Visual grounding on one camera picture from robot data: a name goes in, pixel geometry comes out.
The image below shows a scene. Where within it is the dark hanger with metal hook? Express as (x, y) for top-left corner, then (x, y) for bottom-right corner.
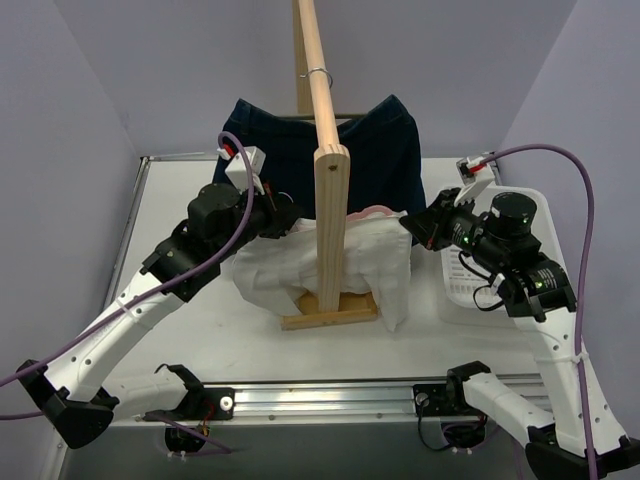
(287, 67), (366, 121)

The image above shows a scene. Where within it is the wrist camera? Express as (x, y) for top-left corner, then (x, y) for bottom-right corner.
(217, 145), (266, 195)
(454, 155), (495, 206)

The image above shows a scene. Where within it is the white pleated skirt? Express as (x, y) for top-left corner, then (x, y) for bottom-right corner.
(232, 212), (412, 332)

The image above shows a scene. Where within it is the dark blue denim garment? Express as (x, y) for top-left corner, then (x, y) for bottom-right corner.
(223, 95), (426, 219)

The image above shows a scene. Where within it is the aluminium mounting rail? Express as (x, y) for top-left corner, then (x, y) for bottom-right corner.
(54, 382), (551, 431)

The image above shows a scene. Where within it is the pink hanger with metal hook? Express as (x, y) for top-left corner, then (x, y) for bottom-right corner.
(290, 203), (396, 232)

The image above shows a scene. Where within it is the white plastic basket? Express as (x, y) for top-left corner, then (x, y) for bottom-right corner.
(439, 185), (561, 326)

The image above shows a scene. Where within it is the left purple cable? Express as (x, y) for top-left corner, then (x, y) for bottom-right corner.
(0, 130), (259, 456)

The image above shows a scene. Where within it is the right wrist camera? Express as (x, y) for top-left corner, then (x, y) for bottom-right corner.
(454, 155), (495, 206)

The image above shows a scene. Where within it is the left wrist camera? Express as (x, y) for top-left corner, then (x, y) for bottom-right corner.
(217, 145), (266, 195)

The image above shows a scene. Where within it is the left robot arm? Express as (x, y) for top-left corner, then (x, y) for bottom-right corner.
(17, 183), (303, 449)

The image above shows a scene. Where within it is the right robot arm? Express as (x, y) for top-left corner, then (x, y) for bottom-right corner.
(400, 188), (639, 479)

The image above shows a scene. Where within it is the wooden clothes rack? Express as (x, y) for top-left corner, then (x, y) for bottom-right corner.
(281, 0), (378, 331)

